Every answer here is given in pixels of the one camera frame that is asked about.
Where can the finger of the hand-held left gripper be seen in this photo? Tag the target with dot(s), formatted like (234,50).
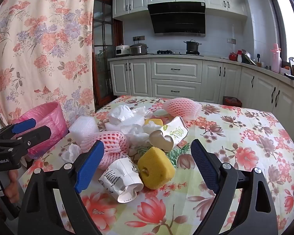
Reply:
(23,125)
(38,134)

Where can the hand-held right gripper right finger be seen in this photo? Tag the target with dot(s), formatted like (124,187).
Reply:
(204,167)

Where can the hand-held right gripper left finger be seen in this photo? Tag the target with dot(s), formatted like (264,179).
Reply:
(89,167)

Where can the pink lined waste bin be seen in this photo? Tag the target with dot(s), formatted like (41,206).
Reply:
(52,121)

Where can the white foam block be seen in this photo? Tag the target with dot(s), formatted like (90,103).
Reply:
(83,127)

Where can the crushed green print paper cup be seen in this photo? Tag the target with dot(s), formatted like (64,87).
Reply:
(172,132)

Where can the pink foam fruit net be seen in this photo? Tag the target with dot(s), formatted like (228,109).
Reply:
(112,139)
(183,107)

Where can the person's left hand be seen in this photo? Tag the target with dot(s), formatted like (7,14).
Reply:
(12,188)

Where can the small clear plastic wrap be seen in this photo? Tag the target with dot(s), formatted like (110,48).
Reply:
(71,153)

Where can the crushed white paper cup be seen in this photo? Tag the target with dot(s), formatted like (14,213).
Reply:
(121,178)

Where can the floral tablecloth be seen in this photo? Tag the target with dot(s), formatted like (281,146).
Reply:
(235,139)

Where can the crumpled white tissue paper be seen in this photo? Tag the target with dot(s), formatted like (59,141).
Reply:
(134,128)

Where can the small yellow sponge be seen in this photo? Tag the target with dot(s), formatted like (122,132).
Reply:
(153,122)

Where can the dark floor bin red bag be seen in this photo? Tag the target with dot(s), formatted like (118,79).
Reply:
(231,101)

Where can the floral curtain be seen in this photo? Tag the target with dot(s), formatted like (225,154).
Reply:
(39,41)

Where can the white kitchen base cabinets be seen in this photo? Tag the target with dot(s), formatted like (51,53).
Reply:
(176,69)

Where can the wooden glass door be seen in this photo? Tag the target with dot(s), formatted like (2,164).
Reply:
(103,53)

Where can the red kettle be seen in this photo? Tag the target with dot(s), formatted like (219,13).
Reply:
(232,57)

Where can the white rice cooker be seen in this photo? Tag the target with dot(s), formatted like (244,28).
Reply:
(122,51)

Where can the steel basin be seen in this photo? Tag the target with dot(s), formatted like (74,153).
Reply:
(247,56)

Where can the black gas stove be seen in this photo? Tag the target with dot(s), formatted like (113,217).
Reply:
(165,52)

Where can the black cooking pot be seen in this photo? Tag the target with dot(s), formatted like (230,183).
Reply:
(192,46)

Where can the steel pressure cooker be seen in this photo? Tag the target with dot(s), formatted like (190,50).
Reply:
(138,50)

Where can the pink thermos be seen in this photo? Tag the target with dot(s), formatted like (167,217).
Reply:
(275,58)

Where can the black range hood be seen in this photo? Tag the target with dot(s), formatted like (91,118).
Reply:
(176,19)

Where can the window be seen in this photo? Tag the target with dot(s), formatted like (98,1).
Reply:
(286,17)

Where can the wall socket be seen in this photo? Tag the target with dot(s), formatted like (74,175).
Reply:
(231,41)
(139,38)

